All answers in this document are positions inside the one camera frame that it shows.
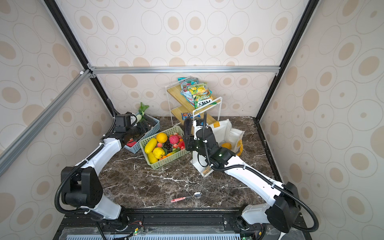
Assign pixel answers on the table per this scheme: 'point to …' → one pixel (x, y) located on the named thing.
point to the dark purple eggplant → (187, 131)
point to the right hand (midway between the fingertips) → (185, 137)
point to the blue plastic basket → (134, 149)
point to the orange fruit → (161, 137)
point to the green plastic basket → (177, 129)
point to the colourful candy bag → (185, 82)
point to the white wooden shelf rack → (176, 100)
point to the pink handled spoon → (197, 195)
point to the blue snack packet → (184, 115)
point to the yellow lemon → (158, 152)
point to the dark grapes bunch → (168, 146)
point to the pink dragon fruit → (174, 139)
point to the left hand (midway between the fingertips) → (151, 123)
